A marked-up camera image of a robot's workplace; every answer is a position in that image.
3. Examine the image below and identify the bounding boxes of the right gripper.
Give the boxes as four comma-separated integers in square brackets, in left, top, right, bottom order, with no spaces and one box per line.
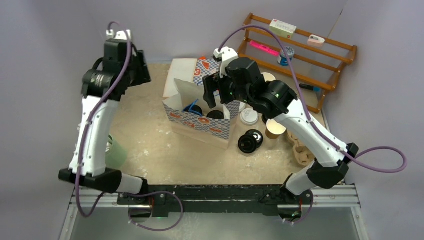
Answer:
[203,70,253,110]

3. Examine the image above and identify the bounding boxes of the checkered paper bag blue handles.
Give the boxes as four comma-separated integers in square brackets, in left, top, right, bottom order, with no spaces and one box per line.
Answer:
[162,78,240,150]

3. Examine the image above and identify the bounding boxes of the black lid stack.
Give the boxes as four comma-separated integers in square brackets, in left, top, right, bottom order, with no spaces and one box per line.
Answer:
[237,134,257,154]
[246,129,264,148]

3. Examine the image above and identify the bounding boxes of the brown paper cup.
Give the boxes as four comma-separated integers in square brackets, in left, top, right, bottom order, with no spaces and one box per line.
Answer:
[265,119,287,140]

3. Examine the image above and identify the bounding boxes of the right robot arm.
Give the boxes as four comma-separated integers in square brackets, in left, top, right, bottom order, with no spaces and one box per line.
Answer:
[203,57,359,204]

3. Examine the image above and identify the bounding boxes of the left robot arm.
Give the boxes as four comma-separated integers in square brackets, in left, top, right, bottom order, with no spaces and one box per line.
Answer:
[58,39,151,205]

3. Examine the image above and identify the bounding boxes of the white cup lid far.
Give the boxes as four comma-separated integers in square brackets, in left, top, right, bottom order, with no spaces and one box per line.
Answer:
[238,102,247,113]

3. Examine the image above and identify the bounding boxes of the white cup lid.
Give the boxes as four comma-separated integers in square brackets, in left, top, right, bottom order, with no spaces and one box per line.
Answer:
[240,108,259,126]
[238,102,247,113]

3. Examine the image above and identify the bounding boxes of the stack of flat paper bags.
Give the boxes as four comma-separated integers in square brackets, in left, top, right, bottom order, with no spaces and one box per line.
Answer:
[162,56,220,98]

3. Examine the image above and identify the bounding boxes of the white cup lid near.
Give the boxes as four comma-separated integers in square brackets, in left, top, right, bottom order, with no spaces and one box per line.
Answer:
[240,108,259,126]

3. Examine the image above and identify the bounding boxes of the stack of white paper cups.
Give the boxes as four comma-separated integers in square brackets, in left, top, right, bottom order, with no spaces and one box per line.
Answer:
[261,72,276,82]

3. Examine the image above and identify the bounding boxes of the pink highlighter pen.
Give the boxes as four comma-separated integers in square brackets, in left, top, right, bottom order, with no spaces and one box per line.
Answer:
[249,40,280,57]

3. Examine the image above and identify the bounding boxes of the blue white jar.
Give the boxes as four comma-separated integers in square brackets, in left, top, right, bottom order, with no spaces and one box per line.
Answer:
[277,46,295,67]

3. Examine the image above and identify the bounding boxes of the white green box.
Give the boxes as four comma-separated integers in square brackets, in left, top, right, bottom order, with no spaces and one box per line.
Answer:
[269,19,297,39]

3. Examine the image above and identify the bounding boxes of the black blue marker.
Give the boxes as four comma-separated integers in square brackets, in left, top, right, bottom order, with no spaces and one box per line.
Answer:
[299,83,321,92]

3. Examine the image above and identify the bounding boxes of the white pink small device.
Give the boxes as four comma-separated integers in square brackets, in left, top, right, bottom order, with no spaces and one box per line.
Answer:
[307,34,326,48]

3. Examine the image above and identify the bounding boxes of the stack of pulp carriers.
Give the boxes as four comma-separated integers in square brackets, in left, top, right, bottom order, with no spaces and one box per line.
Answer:
[286,130,315,167]

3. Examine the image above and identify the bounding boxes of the wooden shelf rack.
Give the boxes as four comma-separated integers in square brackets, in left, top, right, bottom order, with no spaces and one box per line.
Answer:
[237,28,358,114]

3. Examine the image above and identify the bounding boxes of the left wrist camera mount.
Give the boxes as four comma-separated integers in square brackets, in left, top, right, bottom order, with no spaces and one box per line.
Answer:
[106,29,132,42]

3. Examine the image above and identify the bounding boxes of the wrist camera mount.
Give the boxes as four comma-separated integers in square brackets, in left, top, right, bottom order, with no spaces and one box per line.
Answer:
[106,29,132,42]
[213,46,239,79]

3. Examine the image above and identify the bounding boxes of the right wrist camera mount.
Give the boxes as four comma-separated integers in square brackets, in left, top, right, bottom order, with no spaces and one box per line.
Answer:
[213,46,239,79]

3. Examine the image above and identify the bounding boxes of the black aluminium base frame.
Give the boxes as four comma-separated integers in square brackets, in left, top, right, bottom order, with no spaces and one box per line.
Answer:
[69,183,362,221]

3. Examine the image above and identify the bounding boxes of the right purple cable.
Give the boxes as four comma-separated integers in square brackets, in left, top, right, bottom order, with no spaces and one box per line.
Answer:
[216,24,408,226]

